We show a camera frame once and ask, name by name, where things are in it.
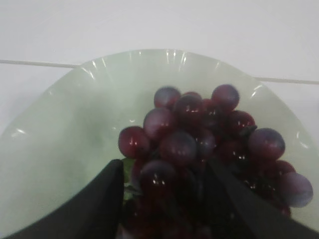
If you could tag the green wavy glass plate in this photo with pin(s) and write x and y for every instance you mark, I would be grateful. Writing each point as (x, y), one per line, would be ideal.
(69, 134)

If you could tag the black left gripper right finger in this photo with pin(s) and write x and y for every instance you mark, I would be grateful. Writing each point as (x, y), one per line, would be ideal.
(254, 218)

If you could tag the purple grape bunch with leaf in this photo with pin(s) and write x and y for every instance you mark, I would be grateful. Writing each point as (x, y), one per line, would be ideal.
(165, 161)

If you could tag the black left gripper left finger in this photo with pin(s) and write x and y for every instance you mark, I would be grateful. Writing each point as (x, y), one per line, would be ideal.
(93, 213)

